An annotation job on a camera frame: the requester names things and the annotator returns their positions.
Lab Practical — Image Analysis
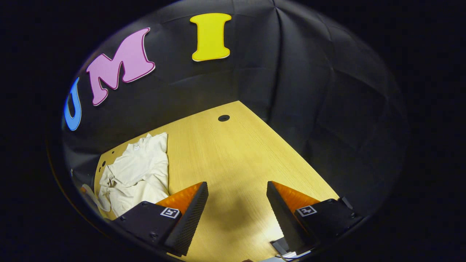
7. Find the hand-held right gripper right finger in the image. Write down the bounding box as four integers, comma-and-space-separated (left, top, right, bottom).
266, 181, 363, 255

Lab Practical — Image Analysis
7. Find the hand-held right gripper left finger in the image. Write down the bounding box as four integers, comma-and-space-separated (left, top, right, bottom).
112, 182, 209, 257

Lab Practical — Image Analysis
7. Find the white sweatshirt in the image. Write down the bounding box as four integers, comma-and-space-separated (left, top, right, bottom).
86, 132, 170, 218

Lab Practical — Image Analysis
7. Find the black backdrop cloth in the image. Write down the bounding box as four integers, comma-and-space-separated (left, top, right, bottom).
60, 0, 410, 219

